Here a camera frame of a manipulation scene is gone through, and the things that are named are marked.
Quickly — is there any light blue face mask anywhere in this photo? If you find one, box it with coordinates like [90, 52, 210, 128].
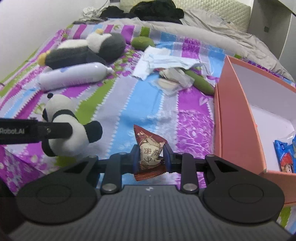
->
[143, 46, 204, 70]

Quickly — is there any black clothes pile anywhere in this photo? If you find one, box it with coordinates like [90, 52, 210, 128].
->
[100, 1, 185, 24]

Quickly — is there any green long plush stick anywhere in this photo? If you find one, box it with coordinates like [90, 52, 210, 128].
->
[131, 36, 216, 95]

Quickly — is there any small panda plush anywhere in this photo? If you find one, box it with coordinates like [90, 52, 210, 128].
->
[42, 93, 103, 157]

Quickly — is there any grey white penguin plush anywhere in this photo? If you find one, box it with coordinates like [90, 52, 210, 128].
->
[37, 29, 126, 70]

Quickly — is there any white spray bottle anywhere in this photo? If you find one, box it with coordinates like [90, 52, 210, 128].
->
[37, 62, 114, 91]

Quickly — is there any orange cardboard box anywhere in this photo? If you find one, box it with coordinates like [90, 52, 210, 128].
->
[214, 56, 295, 206]

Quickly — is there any white crumpled cloth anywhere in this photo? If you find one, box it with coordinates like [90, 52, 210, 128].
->
[79, 6, 107, 22]

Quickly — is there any striped floral bed sheet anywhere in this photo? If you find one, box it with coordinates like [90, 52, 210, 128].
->
[0, 22, 296, 229]

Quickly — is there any red snack packet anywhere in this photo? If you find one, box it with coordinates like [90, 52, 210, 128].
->
[133, 125, 168, 181]

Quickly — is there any blue snack packet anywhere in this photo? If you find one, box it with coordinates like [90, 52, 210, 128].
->
[274, 135, 295, 173]

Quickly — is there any clear bag with pads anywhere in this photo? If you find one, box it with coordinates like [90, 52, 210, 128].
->
[150, 68, 194, 96]

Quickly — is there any grey wardrobe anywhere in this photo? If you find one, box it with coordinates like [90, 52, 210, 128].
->
[248, 1, 295, 76]

